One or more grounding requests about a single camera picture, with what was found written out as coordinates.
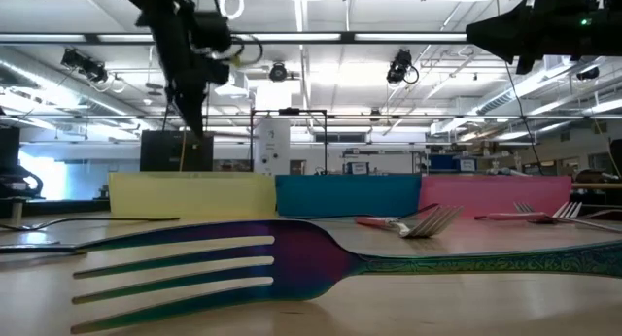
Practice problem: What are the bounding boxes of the rainbow iridescent fork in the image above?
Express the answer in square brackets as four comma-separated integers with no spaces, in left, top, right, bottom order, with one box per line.
[70,218,622,335]

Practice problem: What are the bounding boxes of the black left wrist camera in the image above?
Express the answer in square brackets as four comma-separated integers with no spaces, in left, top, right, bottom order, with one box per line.
[191,10,233,87]

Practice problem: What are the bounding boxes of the white air vent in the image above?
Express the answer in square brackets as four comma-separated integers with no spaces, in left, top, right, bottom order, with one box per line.
[543,54,566,73]

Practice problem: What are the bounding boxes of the blue plastic bin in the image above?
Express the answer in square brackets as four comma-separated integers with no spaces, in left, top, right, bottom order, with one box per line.
[274,174,423,218]

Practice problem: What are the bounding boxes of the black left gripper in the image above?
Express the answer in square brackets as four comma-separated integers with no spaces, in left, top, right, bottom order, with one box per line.
[145,0,209,139]

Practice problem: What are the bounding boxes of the round black ceiling lamp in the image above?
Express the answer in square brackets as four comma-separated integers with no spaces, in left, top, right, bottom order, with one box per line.
[268,62,289,83]

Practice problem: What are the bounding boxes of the red handled silver fork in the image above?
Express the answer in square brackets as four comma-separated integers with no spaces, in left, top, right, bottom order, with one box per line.
[474,201,583,224]
[354,204,466,239]

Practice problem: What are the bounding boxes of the black metal utensil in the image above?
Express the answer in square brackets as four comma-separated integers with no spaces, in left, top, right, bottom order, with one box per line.
[0,240,77,255]

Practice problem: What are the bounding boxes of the plain silver fork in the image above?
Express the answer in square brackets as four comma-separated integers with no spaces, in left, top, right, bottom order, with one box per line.
[513,201,622,234]

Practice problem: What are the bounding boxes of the thin black horizontal rail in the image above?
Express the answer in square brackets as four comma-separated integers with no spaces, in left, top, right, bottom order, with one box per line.
[0,114,622,120]

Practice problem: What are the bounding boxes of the black overhead light bar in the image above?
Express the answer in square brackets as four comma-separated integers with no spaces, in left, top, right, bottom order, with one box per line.
[0,31,468,45]

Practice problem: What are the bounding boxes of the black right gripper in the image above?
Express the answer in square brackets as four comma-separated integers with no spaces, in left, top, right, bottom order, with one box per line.
[465,0,602,76]

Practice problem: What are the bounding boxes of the hanging black cable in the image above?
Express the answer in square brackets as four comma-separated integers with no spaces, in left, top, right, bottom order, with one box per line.
[503,61,545,176]

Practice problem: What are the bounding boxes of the black ceiling camera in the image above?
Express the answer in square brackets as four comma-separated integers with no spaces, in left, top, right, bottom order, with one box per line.
[59,48,109,84]
[386,48,420,85]

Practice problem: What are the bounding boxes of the black equipment silhouette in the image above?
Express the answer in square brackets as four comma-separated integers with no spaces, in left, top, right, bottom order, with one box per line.
[0,126,45,201]

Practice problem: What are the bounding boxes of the white cabinet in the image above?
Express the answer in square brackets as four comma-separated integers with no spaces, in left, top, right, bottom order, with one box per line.
[253,118,292,176]

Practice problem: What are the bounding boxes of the blue crate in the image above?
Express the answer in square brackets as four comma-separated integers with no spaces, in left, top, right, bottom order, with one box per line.
[427,153,478,174]

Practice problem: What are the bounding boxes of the yellow plastic bin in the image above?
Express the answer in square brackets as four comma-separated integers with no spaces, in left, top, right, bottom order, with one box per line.
[108,171,278,219]

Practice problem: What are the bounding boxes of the black monitor box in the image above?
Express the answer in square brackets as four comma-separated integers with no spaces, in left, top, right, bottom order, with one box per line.
[139,129,215,173]

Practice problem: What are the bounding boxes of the hanging yellow cord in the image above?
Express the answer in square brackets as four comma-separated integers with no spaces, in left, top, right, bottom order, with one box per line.
[178,131,189,173]

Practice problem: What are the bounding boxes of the pink plastic bin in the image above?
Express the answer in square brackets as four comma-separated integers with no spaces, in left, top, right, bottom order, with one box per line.
[418,175,573,219]

